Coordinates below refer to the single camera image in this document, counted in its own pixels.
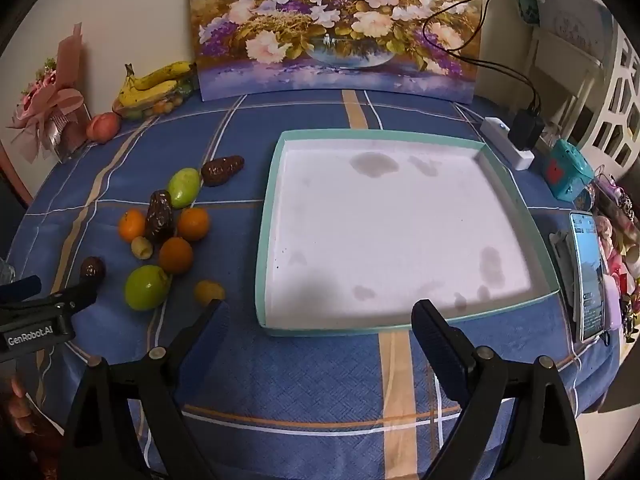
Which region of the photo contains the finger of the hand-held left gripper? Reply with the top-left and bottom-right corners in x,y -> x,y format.
47,277 -> 99,318
0,275 -> 43,304

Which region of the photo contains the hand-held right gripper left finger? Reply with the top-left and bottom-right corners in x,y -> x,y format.
60,299 -> 232,480

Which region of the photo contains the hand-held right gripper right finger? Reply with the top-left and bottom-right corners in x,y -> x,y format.
411,299 -> 586,480

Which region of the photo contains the round brown wrinkled fruit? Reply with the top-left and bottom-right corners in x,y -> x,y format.
80,256 -> 107,286

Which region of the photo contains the orange tangerine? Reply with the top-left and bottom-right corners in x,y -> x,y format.
118,209 -> 147,242
158,236 -> 194,275
177,207 -> 211,242

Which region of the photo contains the teal-rimmed white tray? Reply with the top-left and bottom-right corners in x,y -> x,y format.
255,129 -> 561,337

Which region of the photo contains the person's left hand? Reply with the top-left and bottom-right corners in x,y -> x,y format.
0,377 -> 67,480

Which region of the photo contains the green jujube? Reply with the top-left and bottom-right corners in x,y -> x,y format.
167,167 -> 202,209
124,264 -> 171,311

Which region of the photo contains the blue plaid tablecloth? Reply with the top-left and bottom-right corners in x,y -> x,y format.
5,89 -> 621,480

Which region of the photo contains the long brown wrinkled fruit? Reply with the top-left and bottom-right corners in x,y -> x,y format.
201,155 -> 246,187
145,189 -> 176,243

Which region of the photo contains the grey phone stand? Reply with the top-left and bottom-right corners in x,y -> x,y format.
549,230 -> 581,321

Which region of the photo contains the smartphone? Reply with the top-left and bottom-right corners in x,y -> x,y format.
569,211 -> 607,342

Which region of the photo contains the red peach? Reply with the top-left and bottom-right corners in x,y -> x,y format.
86,112 -> 122,142

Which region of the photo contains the pink wrapped bouquet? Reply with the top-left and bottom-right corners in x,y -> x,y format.
6,22 -> 93,163

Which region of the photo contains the plate of small fruit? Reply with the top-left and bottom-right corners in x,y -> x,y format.
112,80 -> 198,121

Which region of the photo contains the teal toy radio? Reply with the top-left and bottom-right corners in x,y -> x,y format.
545,139 -> 594,202

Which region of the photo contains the white power strip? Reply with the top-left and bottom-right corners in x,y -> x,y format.
481,117 -> 535,171

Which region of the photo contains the bunch of yellow bananas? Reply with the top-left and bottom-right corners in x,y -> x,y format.
118,61 -> 197,107

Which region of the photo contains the black charger plug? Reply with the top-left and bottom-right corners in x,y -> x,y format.
508,109 -> 546,151

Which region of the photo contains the white lattice panel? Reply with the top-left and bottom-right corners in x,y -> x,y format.
585,25 -> 640,161

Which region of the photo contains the white chair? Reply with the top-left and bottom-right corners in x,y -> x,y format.
525,0 -> 616,131

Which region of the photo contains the flower painting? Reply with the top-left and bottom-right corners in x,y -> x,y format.
189,0 -> 483,106

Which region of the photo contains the black cable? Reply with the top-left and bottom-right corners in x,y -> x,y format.
422,0 -> 536,111
440,0 -> 543,113

